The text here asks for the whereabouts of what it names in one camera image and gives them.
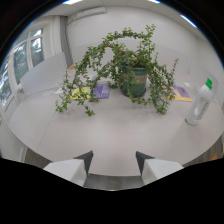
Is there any white detergent bottle green cap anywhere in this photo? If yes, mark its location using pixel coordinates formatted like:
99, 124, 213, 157
184, 77, 215, 127

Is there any yellow paper sheet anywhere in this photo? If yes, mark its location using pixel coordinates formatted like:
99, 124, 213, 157
69, 86, 92, 101

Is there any purple and yellow booklet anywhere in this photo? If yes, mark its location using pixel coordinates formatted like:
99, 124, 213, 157
166, 85, 194, 103

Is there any green ceramic plant pot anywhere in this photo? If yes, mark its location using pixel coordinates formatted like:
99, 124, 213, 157
120, 65, 149, 98

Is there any white desk partition panel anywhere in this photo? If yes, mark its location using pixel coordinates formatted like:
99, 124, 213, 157
19, 51, 70, 95

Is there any green trailing potted plant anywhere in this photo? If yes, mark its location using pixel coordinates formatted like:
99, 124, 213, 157
54, 24, 180, 117

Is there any white framed window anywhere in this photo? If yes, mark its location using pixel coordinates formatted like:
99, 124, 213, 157
0, 27, 46, 108

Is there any grey window curtain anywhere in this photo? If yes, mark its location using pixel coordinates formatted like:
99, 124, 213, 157
59, 15, 74, 68

